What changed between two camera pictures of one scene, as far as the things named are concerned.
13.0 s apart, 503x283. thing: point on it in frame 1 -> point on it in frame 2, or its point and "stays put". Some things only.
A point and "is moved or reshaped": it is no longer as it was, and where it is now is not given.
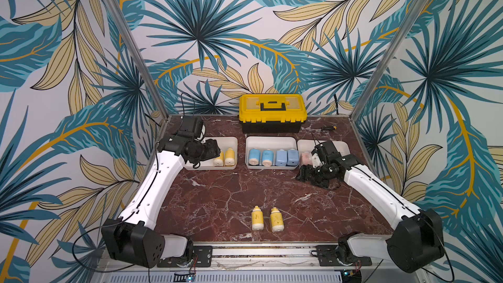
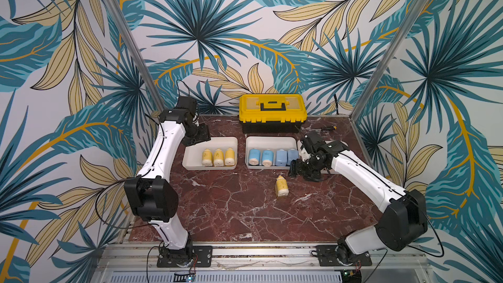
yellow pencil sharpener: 257,220 is moved or reshaped
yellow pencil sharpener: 276,220 -> 281,186
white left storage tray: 224,143 stays put
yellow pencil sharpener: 219,162 stays put
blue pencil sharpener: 293,157 stays put
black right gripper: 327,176 -> 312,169
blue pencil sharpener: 254,156 stays put
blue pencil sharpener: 267,158 stays put
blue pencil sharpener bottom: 281,158 stays put
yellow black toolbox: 268,113 stays put
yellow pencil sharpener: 229,157 stays put
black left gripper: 213,151 -> 205,136
